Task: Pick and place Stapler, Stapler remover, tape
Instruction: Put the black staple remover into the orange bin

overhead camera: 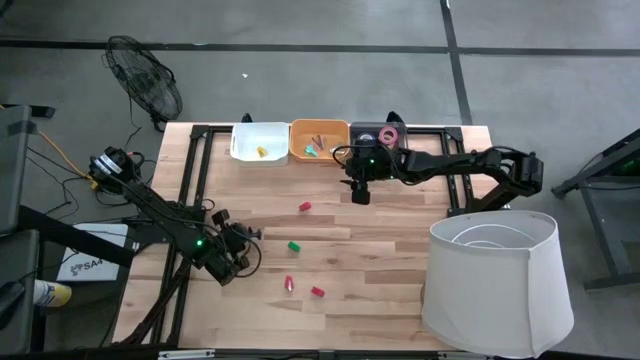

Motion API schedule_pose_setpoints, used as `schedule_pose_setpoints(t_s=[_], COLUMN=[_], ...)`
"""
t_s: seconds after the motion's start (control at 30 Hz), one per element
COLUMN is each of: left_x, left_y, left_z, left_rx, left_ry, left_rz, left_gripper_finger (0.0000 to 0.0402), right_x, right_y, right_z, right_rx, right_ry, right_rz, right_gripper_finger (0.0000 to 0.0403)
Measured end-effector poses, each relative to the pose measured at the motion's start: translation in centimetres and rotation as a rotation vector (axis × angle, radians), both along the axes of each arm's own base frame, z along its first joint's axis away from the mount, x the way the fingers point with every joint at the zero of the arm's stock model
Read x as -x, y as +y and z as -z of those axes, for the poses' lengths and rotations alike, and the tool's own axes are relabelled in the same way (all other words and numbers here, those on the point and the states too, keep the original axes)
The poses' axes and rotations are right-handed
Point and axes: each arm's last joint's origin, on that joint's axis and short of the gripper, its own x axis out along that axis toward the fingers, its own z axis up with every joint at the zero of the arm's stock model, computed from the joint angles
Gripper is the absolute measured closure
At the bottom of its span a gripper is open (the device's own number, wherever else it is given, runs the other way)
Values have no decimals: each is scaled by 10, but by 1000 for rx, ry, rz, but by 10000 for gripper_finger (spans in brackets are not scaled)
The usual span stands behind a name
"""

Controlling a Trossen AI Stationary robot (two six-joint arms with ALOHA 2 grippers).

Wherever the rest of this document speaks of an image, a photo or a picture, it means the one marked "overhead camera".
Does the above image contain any yellow extension cable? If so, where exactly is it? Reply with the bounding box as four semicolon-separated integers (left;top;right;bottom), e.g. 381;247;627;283
37;130;108;191

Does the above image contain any white lampshade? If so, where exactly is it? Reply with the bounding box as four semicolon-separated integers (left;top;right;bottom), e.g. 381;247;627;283
420;210;575;359

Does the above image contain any black floor fan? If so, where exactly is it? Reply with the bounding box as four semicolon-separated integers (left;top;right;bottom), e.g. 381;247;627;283
102;34;184;132

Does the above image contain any black fan power cable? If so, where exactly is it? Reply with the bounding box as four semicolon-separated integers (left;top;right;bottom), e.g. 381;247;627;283
94;94;144;174

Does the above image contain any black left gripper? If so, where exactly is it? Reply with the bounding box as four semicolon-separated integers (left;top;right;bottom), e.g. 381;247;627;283
211;208;264;269

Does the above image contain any orange plastic bin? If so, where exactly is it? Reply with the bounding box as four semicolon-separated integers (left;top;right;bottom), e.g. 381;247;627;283
289;118;351;164

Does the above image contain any yellow and white can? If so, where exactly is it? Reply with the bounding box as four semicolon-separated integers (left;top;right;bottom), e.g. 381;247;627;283
32;279;73;308

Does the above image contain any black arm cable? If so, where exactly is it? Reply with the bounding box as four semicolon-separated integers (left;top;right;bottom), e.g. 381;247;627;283
331;143;361;169
233;238;264;280

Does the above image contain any black support beam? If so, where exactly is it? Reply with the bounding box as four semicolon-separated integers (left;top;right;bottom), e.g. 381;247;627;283
17;203;136;269

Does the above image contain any dark grey cabinet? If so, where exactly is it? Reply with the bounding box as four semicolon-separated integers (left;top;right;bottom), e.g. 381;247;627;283
0;104;32;234
0;229;40;355

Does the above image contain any white plastic bin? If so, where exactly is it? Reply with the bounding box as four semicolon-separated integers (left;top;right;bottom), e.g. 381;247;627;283
229;121;291;167

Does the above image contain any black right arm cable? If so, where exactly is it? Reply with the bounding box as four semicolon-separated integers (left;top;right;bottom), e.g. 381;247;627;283
331;143;361;169

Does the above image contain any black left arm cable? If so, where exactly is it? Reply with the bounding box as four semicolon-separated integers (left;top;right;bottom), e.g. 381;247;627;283
233;238;264;280

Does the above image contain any white printed cardboard box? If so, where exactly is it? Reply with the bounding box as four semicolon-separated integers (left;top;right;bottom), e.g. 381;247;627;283
55;223;135;283

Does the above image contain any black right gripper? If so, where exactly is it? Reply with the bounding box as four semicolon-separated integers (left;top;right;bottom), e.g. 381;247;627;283
344;141;402;206

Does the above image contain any grey translucent plastic bin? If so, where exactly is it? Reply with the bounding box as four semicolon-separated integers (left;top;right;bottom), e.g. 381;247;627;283
349;121;410;167

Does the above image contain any black metal stand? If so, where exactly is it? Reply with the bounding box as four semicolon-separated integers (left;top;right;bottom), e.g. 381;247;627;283
551;128;640;292

